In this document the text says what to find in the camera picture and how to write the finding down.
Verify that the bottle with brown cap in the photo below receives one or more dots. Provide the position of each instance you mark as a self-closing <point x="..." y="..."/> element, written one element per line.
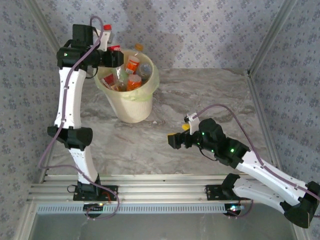
<point x="139" y="47"/>

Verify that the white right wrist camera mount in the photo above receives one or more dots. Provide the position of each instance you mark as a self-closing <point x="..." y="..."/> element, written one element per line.
<point x="193" y="125"/>

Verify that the small controller board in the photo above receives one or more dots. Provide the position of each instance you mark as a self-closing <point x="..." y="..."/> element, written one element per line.
<point x="93" y="207"/>
<point x="233" y="208"/>

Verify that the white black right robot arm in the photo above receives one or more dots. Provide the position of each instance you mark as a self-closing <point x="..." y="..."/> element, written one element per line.
<point x="265" y="172"/>

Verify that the small clear bottle green label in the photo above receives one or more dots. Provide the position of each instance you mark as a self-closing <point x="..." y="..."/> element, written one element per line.
<point x="120" y="75"/>

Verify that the aluminium frame post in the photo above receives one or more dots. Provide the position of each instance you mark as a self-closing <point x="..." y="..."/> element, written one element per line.
<point x="46" y="32"/>
<point x="272" y="32"/>

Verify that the cream ribbed plastic bin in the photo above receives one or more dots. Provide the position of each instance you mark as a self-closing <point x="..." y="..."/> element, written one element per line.
<point x="132" y="110"/>

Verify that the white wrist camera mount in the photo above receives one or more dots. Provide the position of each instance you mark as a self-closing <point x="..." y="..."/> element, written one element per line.
<point x="103" y="41"/>
<point x="193" y="125"/>

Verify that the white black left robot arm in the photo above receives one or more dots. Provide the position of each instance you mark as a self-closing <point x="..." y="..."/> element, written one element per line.
<point x="70" y="100"/>

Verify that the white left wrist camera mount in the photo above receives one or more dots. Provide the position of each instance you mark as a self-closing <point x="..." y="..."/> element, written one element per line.
<point x="103" y="41"/>

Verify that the orange juice bottle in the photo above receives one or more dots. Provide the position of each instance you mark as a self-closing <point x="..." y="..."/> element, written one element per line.
<point x="133" y="83"/>

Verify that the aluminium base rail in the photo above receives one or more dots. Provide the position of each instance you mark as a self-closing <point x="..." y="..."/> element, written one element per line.
<point x="162" y="190"/>

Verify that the aluminium side rail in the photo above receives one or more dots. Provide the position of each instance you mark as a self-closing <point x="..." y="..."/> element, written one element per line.
<point x="260" y="110"/>

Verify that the small orange checkered bottle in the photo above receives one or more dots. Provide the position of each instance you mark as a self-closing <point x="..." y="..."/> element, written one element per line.
<point x="132" y="65"/>

